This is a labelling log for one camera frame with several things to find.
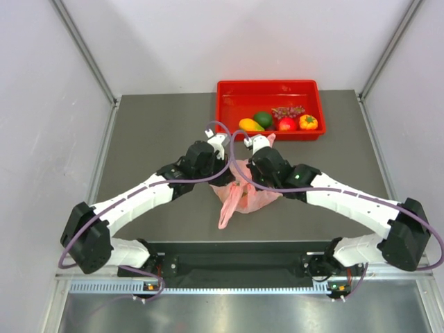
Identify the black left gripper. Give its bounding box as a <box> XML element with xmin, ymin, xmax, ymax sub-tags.
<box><xmin>194</xmin><ymin>152</ymin><xmax>235</xmax><ymax>187</ymax></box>

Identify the pink plastic bag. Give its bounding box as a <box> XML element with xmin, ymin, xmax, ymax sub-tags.
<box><xmin>209</xmin><ymin>133</ymin><xmax>284</xmax><ymax>230</ymax></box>

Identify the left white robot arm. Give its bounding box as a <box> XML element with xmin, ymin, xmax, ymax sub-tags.
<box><xmin>60</xmin><ymin>135</ymin><xmax>234</xmax><ymax>275</ymax></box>

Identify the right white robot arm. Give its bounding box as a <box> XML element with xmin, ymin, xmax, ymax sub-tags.
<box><xmin>248</xmin><ymin>146</ymin><xmax>431</xmax><ymax>275</ymax></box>

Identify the red apple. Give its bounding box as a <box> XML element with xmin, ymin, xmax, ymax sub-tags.
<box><xmin>277</xmin><ymin>117</ymin><xmax>298</xmax><ymax>132</ymax></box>

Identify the yellow mango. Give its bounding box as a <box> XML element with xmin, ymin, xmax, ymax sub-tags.
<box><xmin>239</xmin><ymin>118</ymin><xmax>264</xmax><ymax>132</ymax></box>

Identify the green avocado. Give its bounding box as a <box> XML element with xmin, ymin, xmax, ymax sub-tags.
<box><xmin>253</xmin><ymin>112</ymin><xmax>274</xmax><ymax>129</ymax></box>

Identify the orange bell pepper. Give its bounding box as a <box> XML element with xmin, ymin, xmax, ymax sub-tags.
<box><xmin>298</xmin><ymin>114</ymin><xmax>318</xmax><ymax>130</ymax></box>

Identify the purple grape bunch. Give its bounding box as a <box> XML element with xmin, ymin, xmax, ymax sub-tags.
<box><xmin>272</xmin><ymin>105</ymin><xmax>305</xmax><ymax>120</ymax></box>

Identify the red plastic tray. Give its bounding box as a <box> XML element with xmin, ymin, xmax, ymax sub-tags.
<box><xmin>215</xmin><ymin>80</ymin><xmax>327</xmax><ymax>142</ymax></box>

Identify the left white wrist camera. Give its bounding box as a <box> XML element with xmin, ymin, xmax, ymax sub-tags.
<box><xmin>205</xmin><ymin>128</ymin><xmax>230</xmax><ymax>160</ymax></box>

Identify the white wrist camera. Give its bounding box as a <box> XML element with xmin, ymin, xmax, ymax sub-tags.
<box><xmin>244</xmin><ymin>135</ymin><xmax>271</xmax><ymax>155</ymax></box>
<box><xmin>205</xmin><ymin>128</ymin><xmax>230</xmax><ymax>160</ymax></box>

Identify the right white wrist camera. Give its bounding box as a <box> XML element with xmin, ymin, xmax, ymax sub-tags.
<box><xmin>244</xmin><ymin>135</ymin><xmax>271</xmax><ymax>155</ymax></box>

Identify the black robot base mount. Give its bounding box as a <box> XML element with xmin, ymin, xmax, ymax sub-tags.
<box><xmin>117</xmin><ymin>241</ymin><xmax>367</xmax><ymax>280</ymax></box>

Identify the grey slotted cable duct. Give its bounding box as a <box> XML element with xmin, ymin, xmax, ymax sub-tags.
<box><xmin>69</xmin><ymin>280</ymin><xmax>334</xmax><ymax>295</ymax></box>

